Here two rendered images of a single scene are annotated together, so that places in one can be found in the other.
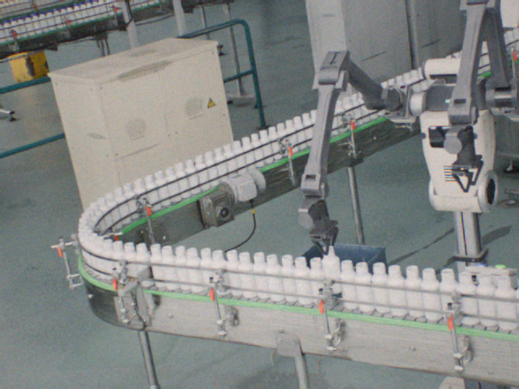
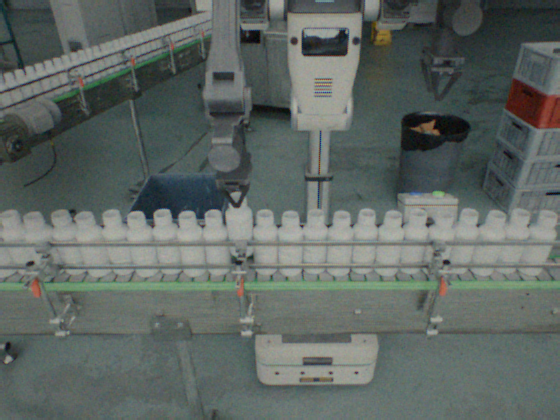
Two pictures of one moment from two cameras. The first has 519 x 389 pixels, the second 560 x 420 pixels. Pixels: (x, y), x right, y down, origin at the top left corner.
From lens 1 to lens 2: 2.65 m
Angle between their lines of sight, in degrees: 34
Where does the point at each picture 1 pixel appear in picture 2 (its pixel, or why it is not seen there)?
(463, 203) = (330, 120)
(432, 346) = (386, 307)
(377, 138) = (150, 75)
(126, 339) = not seen: outside the picture
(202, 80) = not seen: outside the picture
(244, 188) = (38, 119)
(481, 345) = (453, 298)
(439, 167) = (310, 80)
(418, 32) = (128, 24)
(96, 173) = not seen: outside the picture
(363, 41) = (95, 25)
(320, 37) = (63, 20)
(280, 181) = (73, 112)
